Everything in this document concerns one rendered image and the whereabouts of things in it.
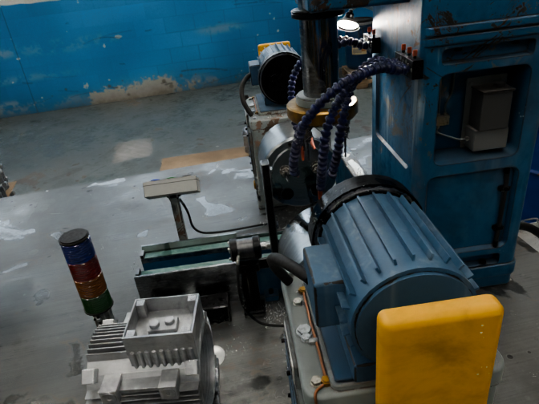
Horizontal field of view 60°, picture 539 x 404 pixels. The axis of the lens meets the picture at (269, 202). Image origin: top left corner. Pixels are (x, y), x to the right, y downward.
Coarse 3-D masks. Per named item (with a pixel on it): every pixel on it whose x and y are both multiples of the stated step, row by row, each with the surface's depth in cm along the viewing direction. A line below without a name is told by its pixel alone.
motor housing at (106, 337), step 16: (208, 320) 94; (96, 336) 84; (112, 336) 84; (208, 336) 95; (96, 352) 82; (112, 352) 81; (208, 352) 95; (112, 368) 81; (128, 368) 81; (144, 368) 81; (160, 368) 80; (208, 368) 95; (96, 384) 80; (128, 384) 79; (144, 384) 79; (192, 384) 79; (208, 384) 93; (96, 400) 80; (128, 400) 79; (144, 400) 80; (160, 400) 79; (176, 400) 79; (192, 400) 79; (208, 400) 89
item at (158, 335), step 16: (144, 304) 85; (160, 304) 86; (176, 304) 87; (192, 304) 85; (128, 320) 81; (144, 320) 85; (160, 320) 83; (176, 320) 83; (192, 320) 80; (128, 336) 78; (144, 336) 78; (160, 336) 77; (176, 336) 77; (192, 336) 78; (128, 352) 79; (144, 352) 79; (160, 352) 79; (176, 352) 79; (192, 352) 79
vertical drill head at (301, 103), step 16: (304, 32) 107; (320, 32) 105; (336, 32) 107; (304, 48) 109; (320, 48) 107; (336, 48) 109; (304, 64) 111; (320, 64) 109; (336, 64) 110; (304, 80) 113; (320, 80) 110; (336, 80) 112; (304, 96) 115; (320, 96) 112; (352, 96) 118; (288, 112) 117; (304, 112) 111; (320, 112) 110; (352, 112) 113; (304, 144) 127
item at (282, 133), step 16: (272, 128) 158; (288, 128) 152; (272, 144) 148; (288, 144) 144; (272, 160) 147; (288, 160) 147; (304, 160) 148; (272, 176) 149; (288, 176) 146; (304, 176) 150; (288, 192) 152; (304, 192) 153
